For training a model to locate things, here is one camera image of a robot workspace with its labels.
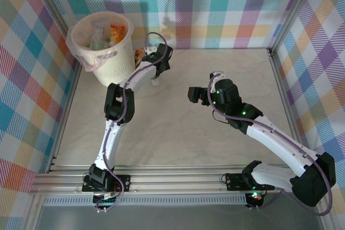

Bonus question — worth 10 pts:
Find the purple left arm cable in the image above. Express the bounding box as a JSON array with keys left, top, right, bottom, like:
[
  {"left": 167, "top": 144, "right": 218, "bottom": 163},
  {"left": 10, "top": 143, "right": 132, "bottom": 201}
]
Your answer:
[{"left": 94, "top": 32, "right": 173, "bottom": 213}]

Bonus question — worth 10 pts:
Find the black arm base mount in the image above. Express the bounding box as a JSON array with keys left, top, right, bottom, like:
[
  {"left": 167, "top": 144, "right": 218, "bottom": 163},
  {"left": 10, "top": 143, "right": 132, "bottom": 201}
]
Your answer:
[
  {"left": 81, "top": 175, "right": 132, "bottom": 193},
  {"left": 221, "top": 159, "right": 275, "bottom": 192}
]

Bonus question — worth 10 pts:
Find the brown coffee drink bottle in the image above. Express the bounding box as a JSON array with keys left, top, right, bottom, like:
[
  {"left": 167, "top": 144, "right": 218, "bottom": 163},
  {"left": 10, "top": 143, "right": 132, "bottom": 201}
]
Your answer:
[{"left": 134, "top": 48, "right": 146, "bottom": 67}]

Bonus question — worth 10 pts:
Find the white plastic waste bin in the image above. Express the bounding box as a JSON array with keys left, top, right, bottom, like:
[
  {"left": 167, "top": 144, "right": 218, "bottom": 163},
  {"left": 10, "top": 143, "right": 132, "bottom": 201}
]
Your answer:
[{"left": 66, "top": 11, "right": 135, "bottom": 87}]

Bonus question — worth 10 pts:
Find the small controller board with wires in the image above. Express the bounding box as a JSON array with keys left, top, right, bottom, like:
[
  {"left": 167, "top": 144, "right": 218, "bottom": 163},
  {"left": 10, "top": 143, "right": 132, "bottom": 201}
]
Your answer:
[
  {"left": 92, "top": 191, "right": 121, "bottom": 214},
  {"left": 245, "top": 191, "right": 267, "bottom": 211}
]

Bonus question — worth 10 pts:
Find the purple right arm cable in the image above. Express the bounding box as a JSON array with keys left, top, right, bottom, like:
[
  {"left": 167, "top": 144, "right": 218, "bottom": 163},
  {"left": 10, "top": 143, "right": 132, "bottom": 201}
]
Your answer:
[{"left": 207, "top": 75, "right": 334, "bottom": 217}]

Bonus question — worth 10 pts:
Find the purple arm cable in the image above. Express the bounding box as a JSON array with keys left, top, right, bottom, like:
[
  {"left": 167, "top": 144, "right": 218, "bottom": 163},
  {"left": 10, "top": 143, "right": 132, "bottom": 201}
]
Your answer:
[
  {"left": 94, "top": 32, "right": 173, "bottom": 213},
  {"left": 207, "top": 75, "right": 334, "bottom": 217}
]

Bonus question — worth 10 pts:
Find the pink translucent bin liner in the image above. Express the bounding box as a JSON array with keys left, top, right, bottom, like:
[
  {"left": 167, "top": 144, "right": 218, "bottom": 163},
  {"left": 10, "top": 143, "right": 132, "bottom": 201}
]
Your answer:
[{"left": 66, "top": 11, "right": 120, "bottom": 73}]

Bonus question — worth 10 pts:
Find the crushed bottle orange label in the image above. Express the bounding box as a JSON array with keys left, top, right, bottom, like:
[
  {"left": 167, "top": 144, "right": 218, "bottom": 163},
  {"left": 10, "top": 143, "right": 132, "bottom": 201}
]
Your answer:
[{"left": 109, "top": 23, "right": 126, "bottom": 44}]

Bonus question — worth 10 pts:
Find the colourful plaid backdrop cloth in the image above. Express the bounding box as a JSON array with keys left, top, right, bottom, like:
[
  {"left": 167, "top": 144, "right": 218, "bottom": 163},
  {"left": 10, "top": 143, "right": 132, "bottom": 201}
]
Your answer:
[{"left": 0, "top": 0, "right": 345, "bottom": 230}]

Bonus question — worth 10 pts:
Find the aluminium table edge rail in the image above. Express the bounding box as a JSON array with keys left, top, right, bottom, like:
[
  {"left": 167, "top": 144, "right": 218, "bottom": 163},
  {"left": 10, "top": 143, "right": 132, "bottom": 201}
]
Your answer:
[
  {"left": 47, "top": 62, "right": 82, "bottom": 173},
  {"left": 267, "top": 49, "right": 321, "bottom": 179}
]

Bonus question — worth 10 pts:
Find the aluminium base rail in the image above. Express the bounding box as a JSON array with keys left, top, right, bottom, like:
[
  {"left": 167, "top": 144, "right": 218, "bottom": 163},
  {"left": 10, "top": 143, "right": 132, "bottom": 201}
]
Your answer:
[{"left": 29, "top": 169, "right": 323, "bottom": 196}]

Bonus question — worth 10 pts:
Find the grey slotted cable duct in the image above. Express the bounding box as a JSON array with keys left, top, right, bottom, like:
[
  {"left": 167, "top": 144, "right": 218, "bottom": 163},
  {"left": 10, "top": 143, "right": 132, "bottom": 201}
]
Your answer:
[{"left": 43, "top": 196, "right": 248, "bottom": 206}]

